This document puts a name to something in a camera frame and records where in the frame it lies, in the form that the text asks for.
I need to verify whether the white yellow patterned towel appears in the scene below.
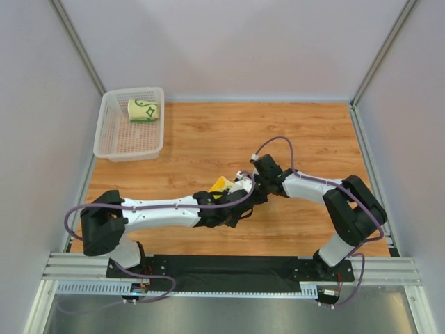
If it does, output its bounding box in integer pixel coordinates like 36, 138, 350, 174
209, 176, 234, 199

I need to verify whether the green patterned towel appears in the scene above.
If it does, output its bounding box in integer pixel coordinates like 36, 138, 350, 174
127, 99, 161, 123

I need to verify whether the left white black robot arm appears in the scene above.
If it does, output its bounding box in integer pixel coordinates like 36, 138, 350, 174
81, 189, 254, 269

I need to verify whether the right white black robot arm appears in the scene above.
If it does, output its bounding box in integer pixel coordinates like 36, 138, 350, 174
250, 154, 387, 281

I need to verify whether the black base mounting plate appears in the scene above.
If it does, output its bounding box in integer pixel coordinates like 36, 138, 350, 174
106, 253, 355, 293

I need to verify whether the white perforated plastic basket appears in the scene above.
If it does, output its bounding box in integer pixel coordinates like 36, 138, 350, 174
93, 87, 165, 162

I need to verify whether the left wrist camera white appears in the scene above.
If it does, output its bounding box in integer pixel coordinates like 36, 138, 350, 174
229, 171, 254, 193

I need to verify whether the white cable duct strip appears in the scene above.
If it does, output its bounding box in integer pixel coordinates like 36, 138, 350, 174
56, 280, 318, 299

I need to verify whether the aluminium frame rail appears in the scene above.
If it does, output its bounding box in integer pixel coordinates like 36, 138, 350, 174
42, 253, 421, 287

